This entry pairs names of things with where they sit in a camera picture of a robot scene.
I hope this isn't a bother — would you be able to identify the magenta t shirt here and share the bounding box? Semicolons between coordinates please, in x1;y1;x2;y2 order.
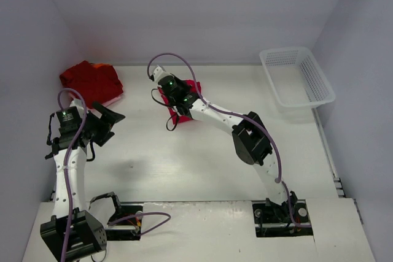
158;77;201;125

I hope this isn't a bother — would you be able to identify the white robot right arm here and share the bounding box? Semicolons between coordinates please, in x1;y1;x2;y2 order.
150;71;297;220

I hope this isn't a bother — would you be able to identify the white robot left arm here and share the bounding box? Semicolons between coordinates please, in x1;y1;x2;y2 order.
40;99;125;261

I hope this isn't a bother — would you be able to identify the pink folded t shirt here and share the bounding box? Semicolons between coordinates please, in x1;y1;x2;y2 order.
103;95;122;107

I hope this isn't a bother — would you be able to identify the dark red folded t shirt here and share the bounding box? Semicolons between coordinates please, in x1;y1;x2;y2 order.
60;61;123;109

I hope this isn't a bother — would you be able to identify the white plastic basket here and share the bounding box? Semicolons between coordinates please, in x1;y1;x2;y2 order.
259;47;336;124

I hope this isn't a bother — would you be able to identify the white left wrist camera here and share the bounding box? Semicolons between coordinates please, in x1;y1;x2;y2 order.
69;99;84;114

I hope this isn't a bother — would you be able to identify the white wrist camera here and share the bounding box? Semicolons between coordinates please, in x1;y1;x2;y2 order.
149;65;168;85
69;99;84;114

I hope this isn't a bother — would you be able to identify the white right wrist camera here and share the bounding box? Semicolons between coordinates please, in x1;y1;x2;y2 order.
149;65;168;85

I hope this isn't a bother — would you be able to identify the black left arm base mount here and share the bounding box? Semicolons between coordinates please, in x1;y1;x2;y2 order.
88;191;145;242

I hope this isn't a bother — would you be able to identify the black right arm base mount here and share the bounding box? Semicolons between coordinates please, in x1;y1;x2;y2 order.
252;191;313;238

